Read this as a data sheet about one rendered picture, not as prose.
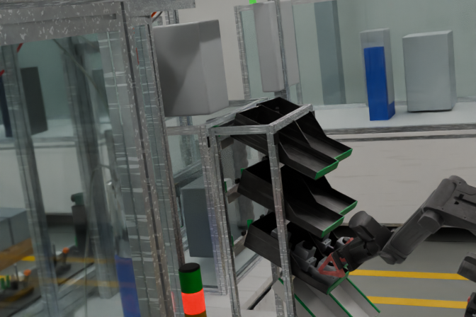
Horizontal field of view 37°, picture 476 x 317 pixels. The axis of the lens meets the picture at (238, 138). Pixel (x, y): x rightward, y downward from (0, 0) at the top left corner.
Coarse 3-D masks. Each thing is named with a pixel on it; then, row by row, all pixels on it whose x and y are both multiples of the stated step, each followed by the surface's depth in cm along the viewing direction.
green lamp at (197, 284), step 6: (198, 270) 158; (180, 276) 158; (186, 276) 157; (192, 276) 157; (198, 276) 158; (180, 282) 158; (186, 282) 157; (192, 282) 157; (198, 282) 158; (186, 288) 157; (192, 288) 157; (198, 288) 158
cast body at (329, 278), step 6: (324, 258) 194; (318, 264) 193; (330, 264) 192; (312, 270) 196; (330, 270) 191; (312, 276) 195; (318, 276) 194; (324, 276) 193; (330, 276) 192; (324, 282) 193; (330, 282) 192
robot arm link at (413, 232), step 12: (432, 192) 146; (420, 216) 148; (432, 216) 138; (408, 228) 158; (420, 228) 154; (432, 228) 142; (396, 240) 168; (408, 240) 163; (420, 240) 159; (396, 252) 172; (408, 252) 169
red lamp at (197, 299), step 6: (186, 294) 158; (192, 294) 157; (198, 294) 158; (186, 300) 158; (192, 300) 158; (198, 300) 158; (204, 300) 160; (186, 306) 158; (192, 306) 158; (198, 306) 158; (204, 306) 160; (186, 312) 159; (192, 312) 158; (198, 312) 158
